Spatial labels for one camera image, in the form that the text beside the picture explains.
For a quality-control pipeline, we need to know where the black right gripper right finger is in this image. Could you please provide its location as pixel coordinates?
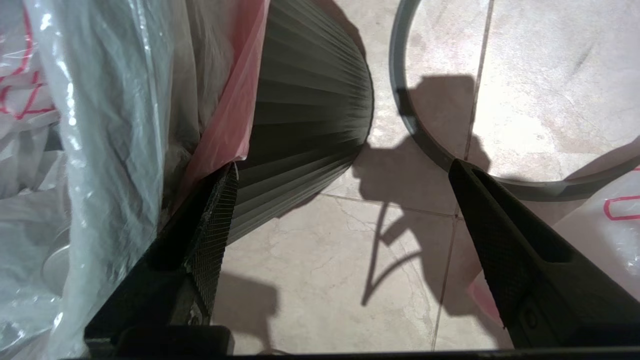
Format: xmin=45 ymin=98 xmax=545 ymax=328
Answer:
xmin=448 ymin=159 xmax=640 ymax=348

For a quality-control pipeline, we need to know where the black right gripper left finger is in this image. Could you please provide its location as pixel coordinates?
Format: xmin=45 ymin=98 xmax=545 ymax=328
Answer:
xmin=85 ymin=162 xmax=240 ymax=346

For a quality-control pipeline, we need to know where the used white red-print trash bag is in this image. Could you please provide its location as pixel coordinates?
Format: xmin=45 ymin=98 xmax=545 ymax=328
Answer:
xmin=0 ymin=0 xmax=271 ymax=358

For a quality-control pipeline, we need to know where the grey bin retaining ring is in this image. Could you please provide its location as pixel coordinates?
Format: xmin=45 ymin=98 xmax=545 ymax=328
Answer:
xmin=389 ymin=0 xmax=640 ymax=202

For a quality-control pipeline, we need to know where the new white red-print plastic bag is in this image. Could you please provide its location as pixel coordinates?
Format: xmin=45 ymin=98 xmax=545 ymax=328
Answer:
xmin=467 ymin=165 xmax=640 ymax=327

